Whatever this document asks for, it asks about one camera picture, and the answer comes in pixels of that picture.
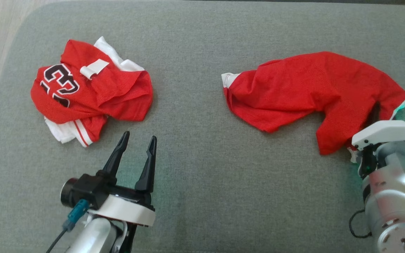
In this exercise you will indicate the red basketball jersey number 23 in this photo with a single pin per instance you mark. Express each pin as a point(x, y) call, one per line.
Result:
point(111, 91)

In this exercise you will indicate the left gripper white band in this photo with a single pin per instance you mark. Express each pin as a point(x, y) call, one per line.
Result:
point(132, 209)

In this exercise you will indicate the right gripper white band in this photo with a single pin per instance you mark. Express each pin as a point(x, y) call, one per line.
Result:
point(389, 131)

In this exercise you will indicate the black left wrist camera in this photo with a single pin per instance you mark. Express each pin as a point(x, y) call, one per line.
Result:
point(83, 191)

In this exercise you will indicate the grey fabric sofa seat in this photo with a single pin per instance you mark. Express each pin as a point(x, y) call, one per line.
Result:
point(202, 196)

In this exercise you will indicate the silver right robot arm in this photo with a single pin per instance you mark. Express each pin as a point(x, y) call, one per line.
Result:
point(396, 200)

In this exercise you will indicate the red shorts white waistband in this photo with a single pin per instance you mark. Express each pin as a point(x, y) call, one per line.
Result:
point(304, 88)

